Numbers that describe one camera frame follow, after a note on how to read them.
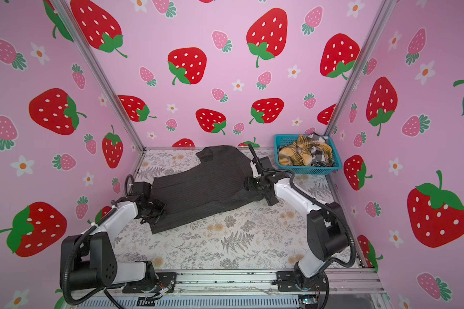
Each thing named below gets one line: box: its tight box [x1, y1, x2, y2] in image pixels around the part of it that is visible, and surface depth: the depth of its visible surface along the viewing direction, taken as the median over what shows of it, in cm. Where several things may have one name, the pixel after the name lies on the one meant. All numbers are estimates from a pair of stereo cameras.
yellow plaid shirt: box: [278, 135, 334, 167], surface depth 106 cm
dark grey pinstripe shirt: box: [150, 145, 264, 235], surface depth 105 cm
